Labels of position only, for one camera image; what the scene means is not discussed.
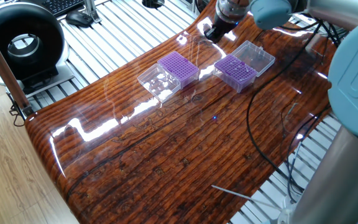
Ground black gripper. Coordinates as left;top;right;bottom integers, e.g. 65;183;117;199
202;14;238;44

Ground purple pipette tip holder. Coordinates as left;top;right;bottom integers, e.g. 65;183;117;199
214;41;276;93
137;52;201;104

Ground silver ribbed wrist flange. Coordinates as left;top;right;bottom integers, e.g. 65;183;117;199
215;0;253;24

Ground glossy wood grain mat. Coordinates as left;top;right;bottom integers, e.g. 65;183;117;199
25;0;338;224

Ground black computer mouse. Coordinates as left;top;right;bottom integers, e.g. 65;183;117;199
65;11;96;27

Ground black computer keyboard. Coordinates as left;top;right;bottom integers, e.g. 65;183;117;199
41;0;86;16

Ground thin white rod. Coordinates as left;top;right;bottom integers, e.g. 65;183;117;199
211;184;255;200

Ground black cable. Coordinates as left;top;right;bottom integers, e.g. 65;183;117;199
246;22;335;181
283;106;329;200

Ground black ring light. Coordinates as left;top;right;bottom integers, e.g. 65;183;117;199
0;3;74;95

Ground brown wooden post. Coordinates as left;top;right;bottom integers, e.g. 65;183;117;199
0;22;30;119

